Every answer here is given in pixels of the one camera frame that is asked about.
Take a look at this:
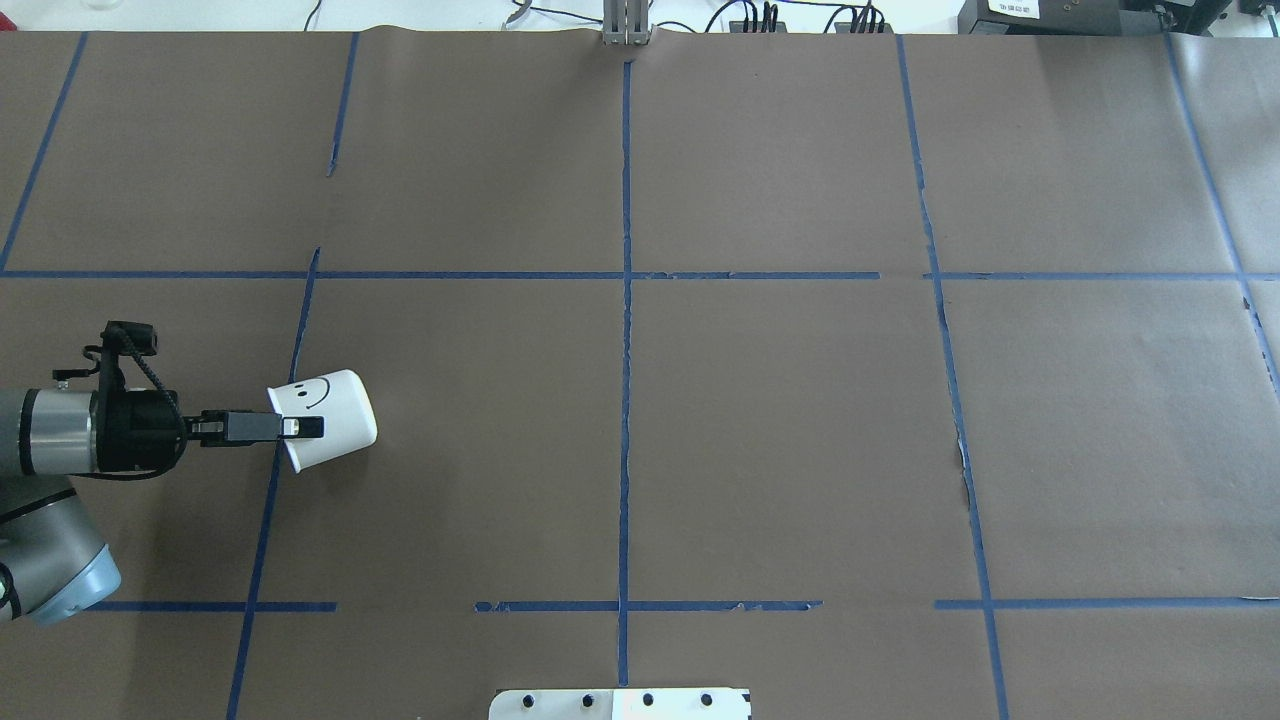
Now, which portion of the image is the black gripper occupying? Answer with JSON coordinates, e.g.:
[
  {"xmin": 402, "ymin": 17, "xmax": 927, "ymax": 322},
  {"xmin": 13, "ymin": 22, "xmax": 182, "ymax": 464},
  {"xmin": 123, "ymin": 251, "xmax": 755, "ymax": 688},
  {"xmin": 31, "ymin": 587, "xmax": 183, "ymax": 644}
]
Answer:
[{"xmin": 95, "ymin": 389, "xmax": 325, "ymax": 477}]

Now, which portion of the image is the white smiley mug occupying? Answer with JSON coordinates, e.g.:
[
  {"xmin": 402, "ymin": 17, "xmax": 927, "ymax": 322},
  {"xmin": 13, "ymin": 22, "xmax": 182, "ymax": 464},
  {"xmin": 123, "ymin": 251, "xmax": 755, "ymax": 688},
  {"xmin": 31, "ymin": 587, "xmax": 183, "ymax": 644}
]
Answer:
[{"xmin": 266, "ymin": 369, "xmax": 379, "ymax": 474}]

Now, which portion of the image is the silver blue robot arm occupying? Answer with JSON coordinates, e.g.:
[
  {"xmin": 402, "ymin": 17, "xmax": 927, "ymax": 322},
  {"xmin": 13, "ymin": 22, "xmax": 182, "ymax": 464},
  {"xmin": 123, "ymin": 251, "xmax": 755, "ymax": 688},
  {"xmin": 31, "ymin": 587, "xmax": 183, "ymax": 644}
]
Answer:
[{"xmin": 1, "ymin": 389, "xmax": 326, "ymax": 625}]

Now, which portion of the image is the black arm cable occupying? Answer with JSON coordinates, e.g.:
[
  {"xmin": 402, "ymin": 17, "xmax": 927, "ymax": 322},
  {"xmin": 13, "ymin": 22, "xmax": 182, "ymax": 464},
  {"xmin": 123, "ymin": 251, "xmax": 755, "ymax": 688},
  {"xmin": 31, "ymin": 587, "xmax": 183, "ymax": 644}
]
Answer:
[{"xmin": 83, "ymin": 331, "xmax": 186, "ymax": 441}]

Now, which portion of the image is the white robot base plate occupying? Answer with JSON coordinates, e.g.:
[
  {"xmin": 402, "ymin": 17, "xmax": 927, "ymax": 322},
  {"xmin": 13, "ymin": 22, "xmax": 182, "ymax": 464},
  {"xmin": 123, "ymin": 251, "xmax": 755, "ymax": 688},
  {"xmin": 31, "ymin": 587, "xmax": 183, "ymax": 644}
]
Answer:
[{"xmin": 488, "ymin": 687, "xmax": 753, "ymax": 719}]

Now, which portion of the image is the aluminium frame post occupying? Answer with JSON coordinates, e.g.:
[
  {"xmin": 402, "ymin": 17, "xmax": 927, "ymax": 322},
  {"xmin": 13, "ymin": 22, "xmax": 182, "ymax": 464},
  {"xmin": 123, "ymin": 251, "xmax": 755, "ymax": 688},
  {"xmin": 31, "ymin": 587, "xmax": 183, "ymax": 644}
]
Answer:
[{"xmin": 602, "ymin": 0, "xmax": 653, "ymax": 46}]

